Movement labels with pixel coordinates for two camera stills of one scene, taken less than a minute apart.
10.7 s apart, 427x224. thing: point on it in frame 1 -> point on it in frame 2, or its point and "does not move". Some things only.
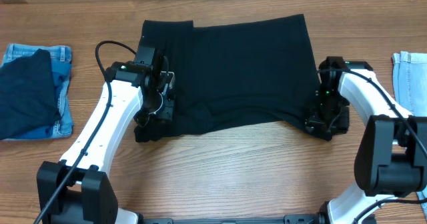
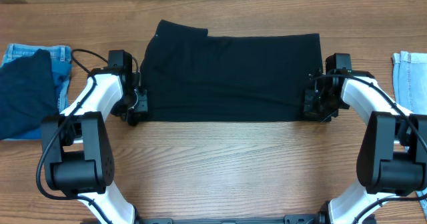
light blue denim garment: x=411 y=79 does not move
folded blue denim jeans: x=61 y=59 does not move
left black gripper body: x=151 y=125 -> x=139 y=107
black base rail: x=287 y=219 does not move
